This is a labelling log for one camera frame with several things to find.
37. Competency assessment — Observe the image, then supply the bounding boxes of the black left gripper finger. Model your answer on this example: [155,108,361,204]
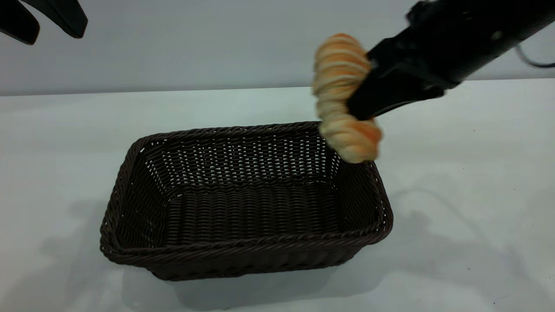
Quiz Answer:
[22,0,88,39]
[0,0,41,46]

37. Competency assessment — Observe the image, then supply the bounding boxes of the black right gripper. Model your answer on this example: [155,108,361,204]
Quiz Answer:
[346,0,555,122]

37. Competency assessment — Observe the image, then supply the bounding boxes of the orange striped bread roll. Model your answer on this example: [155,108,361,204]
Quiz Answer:
[311,33,383,164]

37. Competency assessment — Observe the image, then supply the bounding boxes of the dark brown wicker basket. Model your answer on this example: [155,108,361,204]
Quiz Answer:
[100,120,394,282]

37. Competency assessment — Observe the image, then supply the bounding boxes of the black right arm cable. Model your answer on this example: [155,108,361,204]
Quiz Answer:
[515,43,555,69]

